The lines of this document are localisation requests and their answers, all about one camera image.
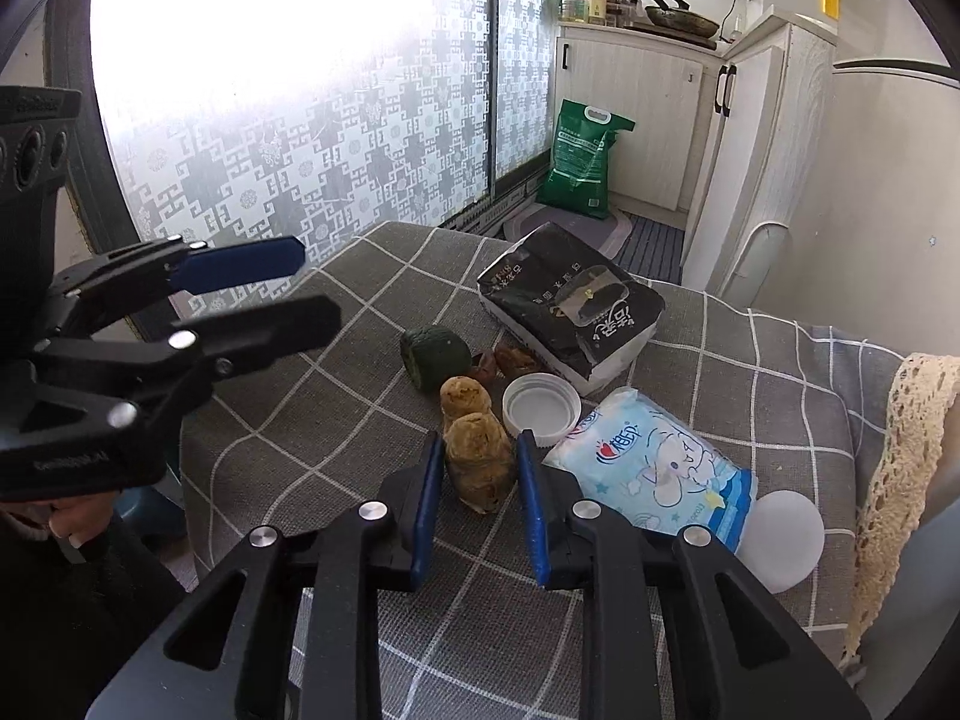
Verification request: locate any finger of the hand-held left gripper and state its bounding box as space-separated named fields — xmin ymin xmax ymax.
xmin=34 ymin=295 xmax=344 ymax=428
xmin=46 ymin=235 xmax=306 ymax=338

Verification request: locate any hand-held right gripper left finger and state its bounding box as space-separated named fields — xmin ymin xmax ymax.
xmin=82 ymin=431 xmax=447 ymax=720

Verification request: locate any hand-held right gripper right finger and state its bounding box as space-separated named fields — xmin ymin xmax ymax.
xmin=514 ymin=429 xmax=875 ymax=720

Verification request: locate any large brown crumbly cake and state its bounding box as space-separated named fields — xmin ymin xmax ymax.
xmin=444 ymin=412 xmax=518 ymax=515

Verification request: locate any white plastic lid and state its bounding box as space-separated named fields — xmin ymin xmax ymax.
xmin=502 ymin=373 xmax=582 ymax=447

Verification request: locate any dark blue trash bin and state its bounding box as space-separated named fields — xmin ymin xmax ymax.
xmin=112 ymin=465 xmax=188 ymax=541

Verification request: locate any black tissue package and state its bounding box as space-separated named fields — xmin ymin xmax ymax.
xmin=478 ymin=229 xmax=666 ymax=400

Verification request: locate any person's left forearm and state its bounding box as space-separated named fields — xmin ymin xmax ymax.
xmin=0 ymin=499 xmax=188 ymax=720

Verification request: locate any person's left hand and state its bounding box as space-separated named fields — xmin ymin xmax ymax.
xmin=45 ymin=491 xmax=121 ymax=548

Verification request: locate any grey checked tablecloth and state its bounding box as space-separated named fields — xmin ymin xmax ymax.
xmin=180 ymin=221 xmax=905 ymax=720

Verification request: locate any small brown crumbly cake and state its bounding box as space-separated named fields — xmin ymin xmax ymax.
xmin=439 ymin=377 xmax=492 ymax=425

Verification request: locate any blue cartoon tissue packet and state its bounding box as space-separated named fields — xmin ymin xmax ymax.
xmin=541 ymin=386 xmax=758 ymax=550

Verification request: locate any wide patterned glass door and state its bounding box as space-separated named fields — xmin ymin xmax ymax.
xmin=90 ymin=0 xmax=496 ymax=263

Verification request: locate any wide brown food scrap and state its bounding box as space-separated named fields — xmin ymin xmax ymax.
xmin=495 ymin=341 xmax=542 ymax=377

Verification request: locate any translucent white round disc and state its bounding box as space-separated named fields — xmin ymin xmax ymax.
xmin=733 ymin=490 xmax=824 ymax=592

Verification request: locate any oval grey floor mat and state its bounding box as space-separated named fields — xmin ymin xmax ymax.
xmin=501 ymin=206 xmax=638 ymax=260

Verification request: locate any dark striped floor rug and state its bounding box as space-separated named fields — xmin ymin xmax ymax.
xmin=622 ymin=211 xmax=687 ymax=284

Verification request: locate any blue-grey checked cloth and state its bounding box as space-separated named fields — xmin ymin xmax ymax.
xmin=742 ymin=307 xmax=912 ymax=616

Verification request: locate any green rice bag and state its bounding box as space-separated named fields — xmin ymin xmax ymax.
xmin=536 ymin=99 xmax=637 ymax=220

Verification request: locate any narrow patterned glass door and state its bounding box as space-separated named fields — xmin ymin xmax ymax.
xmin=491 ymin=0 xmax=582 ymax=181

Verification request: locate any cream lace cloth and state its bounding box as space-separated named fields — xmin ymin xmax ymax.
xmin=840 ymin=352 xmax=960 ymax=665

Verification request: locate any tall white wooden cabinet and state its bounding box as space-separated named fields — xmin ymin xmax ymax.
xmin=679 ymin=4 xmax=837 ymax=305

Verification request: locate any low white wooden cabinet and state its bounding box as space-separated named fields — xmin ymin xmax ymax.
xmin=555 ymin=19 xmax=725 ymax=212

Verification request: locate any black frying pan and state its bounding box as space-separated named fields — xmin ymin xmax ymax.
xmin=639 ymin=0 xmax=721 ymax=35

